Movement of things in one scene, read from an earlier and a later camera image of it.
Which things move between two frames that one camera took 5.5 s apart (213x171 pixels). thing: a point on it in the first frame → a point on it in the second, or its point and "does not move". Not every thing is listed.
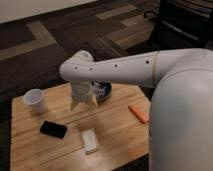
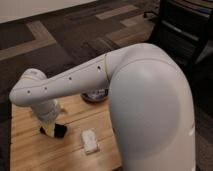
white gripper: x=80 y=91 → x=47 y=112
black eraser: x=53 y=129 does not move
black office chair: x=184 y=24 does not move
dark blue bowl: x=102 y=89 does not move
